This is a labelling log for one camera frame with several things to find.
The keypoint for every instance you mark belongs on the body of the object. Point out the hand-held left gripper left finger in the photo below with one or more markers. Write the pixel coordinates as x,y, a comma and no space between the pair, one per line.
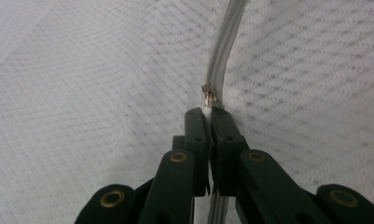
197,133

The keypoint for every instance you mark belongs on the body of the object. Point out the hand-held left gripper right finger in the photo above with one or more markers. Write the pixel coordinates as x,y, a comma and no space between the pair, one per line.
226,137

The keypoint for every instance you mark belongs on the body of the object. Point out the white mesh laundry bag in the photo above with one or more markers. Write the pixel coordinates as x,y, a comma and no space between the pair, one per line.
82,77

